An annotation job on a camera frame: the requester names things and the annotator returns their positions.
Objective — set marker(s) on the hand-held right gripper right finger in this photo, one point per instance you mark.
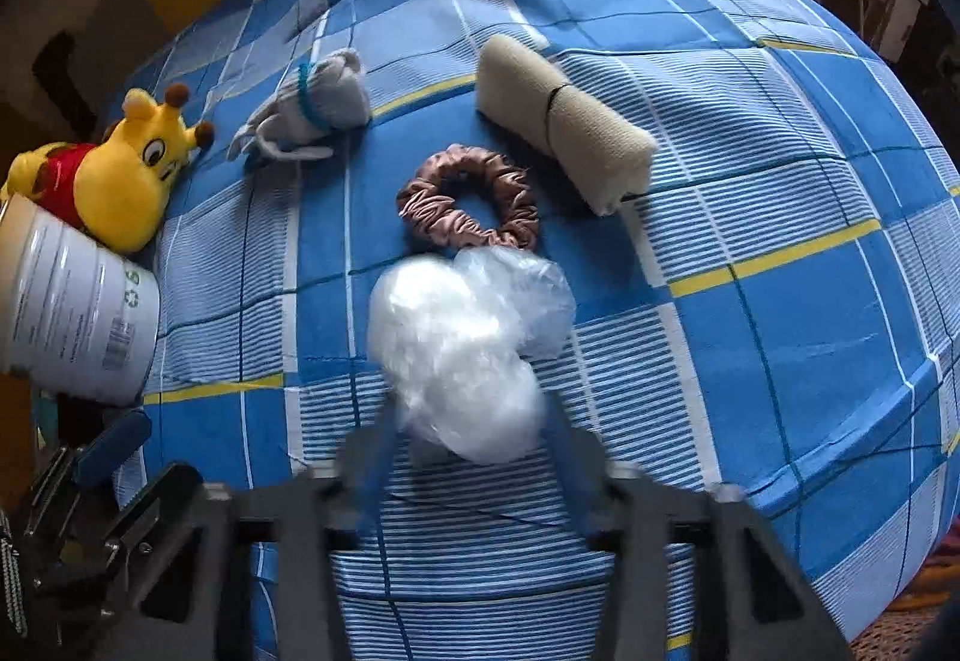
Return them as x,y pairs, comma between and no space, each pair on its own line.
570,473

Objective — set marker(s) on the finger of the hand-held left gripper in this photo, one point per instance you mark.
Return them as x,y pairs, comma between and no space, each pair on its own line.
112,442

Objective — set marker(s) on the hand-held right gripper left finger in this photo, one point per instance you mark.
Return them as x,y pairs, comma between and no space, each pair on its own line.
375,473

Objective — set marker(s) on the white tin can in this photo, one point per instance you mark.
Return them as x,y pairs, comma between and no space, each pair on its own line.
67,308

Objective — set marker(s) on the clear plastic bag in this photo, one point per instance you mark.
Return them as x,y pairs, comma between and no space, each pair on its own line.
450,346

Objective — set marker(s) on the blue plaid bed sheet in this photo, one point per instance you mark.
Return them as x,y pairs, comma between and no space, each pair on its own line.
787,331

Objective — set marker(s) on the yellow plush toy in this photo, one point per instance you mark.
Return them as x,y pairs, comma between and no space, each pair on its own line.
127,174

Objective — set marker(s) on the brown satin scrunchie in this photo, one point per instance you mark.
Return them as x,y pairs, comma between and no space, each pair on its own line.
435,174

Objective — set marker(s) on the grey mouse plush toy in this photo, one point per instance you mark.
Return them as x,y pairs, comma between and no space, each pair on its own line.
330,95

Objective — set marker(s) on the woven straw mat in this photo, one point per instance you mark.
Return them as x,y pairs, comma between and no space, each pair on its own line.
915,638

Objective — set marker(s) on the beige rolled cloth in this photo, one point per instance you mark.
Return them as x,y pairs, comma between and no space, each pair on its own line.
540,91

